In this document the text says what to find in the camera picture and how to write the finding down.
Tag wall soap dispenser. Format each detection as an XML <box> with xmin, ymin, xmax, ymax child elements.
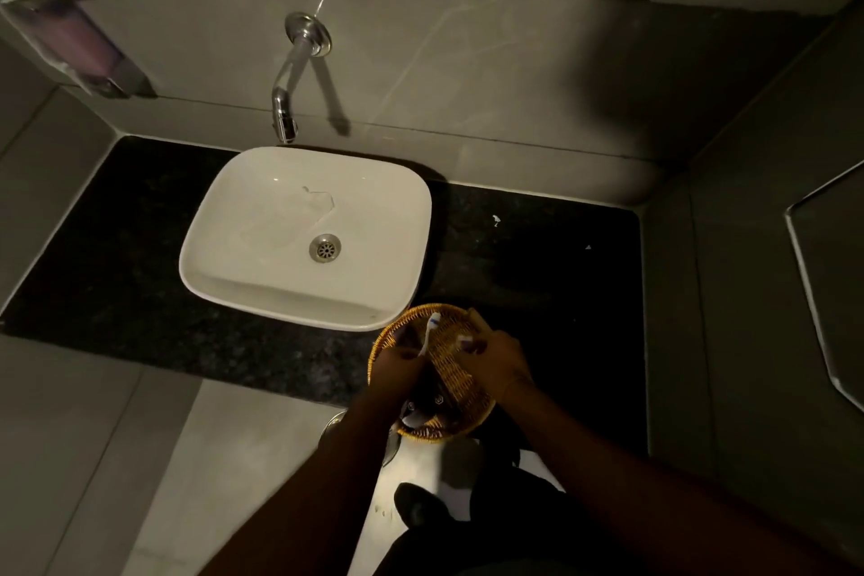
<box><xmin>12</xmin><ymin>0</ymin><xmax>158</xmax><ymax>100</ymax></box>

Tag chrome wall faucet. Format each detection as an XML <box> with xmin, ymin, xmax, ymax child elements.
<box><xmin>271</xmin><ymin>11</ymin><xmax>333</xmax><ymax>145</ymax></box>

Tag person's dark trousers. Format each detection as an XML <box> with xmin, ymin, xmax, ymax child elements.
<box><xmin>373</xmin><ymin>441</ymin><xmax>629</xmax><ymax>576</ymax></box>

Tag white blue toothbrush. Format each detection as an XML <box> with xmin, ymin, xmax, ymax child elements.
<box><xmin>419</xmin><ymin>311</ymin><xmax>443</xmax><ymax>358</ymax></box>

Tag person's black shoe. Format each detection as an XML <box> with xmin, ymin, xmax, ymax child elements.
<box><xmin>393</xmin><ymin>481</ymin><xmax>455</xmax><ymax>531</ymax></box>

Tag person's left forearm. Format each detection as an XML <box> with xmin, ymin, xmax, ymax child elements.
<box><xmin>199</xmin><ymin>387</ymin><xmax>407</xmax><ymax>576</ymax></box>

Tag metal sink drain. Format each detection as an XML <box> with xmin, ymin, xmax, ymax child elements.
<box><xmin>309</xmin><ymin>233</ymin><xmax>342</xmax><ymax>264</ymax></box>

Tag round wicker basket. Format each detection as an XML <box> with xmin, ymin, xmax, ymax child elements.
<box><xmin>367</xmin><ymin>303</ymin><xmax>498</xmax><ymax>446</ymax></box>

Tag person's right hand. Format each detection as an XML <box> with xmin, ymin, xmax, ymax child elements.
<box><xmin>454</xmin><ymin>309</ymin><xmax>535</xmax><ymax>405</ymax></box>

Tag person's right forearm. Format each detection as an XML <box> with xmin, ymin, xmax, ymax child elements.
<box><xmin>496</xmin><ymin>380</ymin><xmax>853</xmax><ymax>576</ymax></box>

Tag person's left hand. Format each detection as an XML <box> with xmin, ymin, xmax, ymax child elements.
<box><xmin>369</xmin><ymin>341</ymin><xmax>428</xmax><ymax>405</ymax></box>

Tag hexagonal wall panel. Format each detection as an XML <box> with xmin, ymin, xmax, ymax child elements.
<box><xmin>784</xmin><ymin>157</ymin><xmax>864</xmax><ymax>414</ymax></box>

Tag white ceramic sink basin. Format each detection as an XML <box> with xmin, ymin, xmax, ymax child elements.
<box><xmin>178</xmin><ymin>145</ymin><xmax>433</xmax><ymax>333</ymax></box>

